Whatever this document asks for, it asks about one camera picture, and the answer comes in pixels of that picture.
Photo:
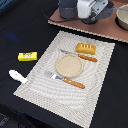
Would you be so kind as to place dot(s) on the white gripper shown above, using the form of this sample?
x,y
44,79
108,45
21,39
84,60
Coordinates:
x,y
90,11

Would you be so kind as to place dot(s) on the orange toy bread loaf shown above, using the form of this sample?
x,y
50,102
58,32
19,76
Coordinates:
x,y
86,48

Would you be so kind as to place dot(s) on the yellow box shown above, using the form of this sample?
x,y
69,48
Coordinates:
x,y
28,56

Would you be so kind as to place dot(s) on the white fish-shaped toy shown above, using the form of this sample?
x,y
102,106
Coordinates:
x,y
17,76

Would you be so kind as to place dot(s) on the dark grey cooking pot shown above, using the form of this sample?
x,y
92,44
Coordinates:
x,y
67,8

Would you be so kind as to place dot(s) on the beige bowl on stove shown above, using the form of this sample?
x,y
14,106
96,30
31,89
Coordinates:
x,y
122,15

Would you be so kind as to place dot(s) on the tan round plate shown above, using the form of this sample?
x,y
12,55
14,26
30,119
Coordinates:
x,y
69,66

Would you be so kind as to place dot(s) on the beige woven placemat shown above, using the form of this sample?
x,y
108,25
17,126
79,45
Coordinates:
x,y
72,103

